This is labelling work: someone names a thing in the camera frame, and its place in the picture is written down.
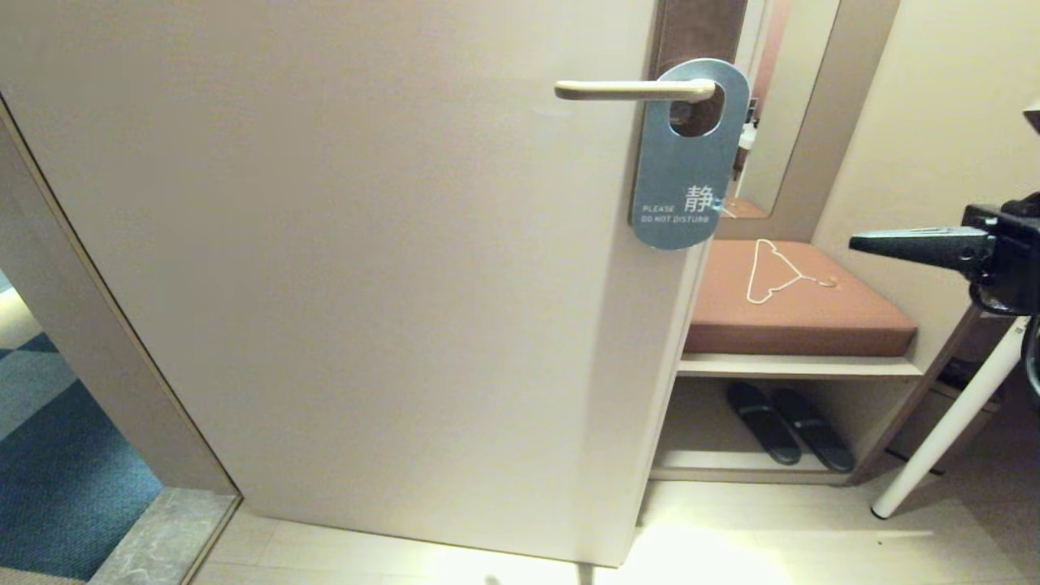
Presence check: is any grey do-not-disturb door sign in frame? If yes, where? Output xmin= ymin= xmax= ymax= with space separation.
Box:
xmin=630 ymin=58 xmax=751 ymax=250

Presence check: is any beige room door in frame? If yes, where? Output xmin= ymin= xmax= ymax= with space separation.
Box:
xmin=0 ymin=0 xmax=732 ymax=568

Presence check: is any grey marble door threshold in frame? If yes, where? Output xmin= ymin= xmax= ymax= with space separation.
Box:
xmin=88 ymin=487 xmax=242 ymax=585

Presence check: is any brown leather bench cushion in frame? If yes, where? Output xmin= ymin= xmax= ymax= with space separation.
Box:
xmin=684 ymin=239 xmax=919 ymax=357

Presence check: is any white table leg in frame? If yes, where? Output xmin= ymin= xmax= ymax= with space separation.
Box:
xmin=871 ymin=317 xmax=1031 ymax=519

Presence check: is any beige wooden bench shelf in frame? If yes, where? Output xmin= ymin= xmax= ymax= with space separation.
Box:
xmin=650 ymin=236 xmax=1008 ymax=487

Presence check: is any black slipper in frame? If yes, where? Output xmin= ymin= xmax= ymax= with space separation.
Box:
xmin=770 ymin=388 xmax=856 ymax=474
xmin=726 ymin=382 xmax=803 ymax=466

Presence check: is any blue patterned hallway carpet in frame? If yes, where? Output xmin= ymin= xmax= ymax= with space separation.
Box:
xmin=0 ymin=272 xmax=163 ymax=582

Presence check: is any white wire clothes hanger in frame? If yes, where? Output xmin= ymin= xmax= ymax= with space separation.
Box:
xmin=746 ymin=238 xmax=839 ymax=306

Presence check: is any beige door lever handle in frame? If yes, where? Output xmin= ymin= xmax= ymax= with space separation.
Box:
xmin=555 ymin=79 xmax=717 ymax=102

